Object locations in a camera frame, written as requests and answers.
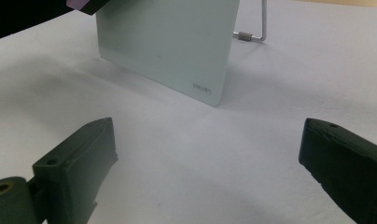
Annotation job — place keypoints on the purple whiteboard eraser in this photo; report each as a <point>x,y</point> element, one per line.
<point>93,7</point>

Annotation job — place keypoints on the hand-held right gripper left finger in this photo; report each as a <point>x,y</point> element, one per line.
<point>77,165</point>

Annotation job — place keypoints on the small white glass whiteboard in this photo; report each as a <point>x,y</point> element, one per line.
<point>164,40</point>

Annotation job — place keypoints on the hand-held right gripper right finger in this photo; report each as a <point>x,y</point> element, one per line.
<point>348,161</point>

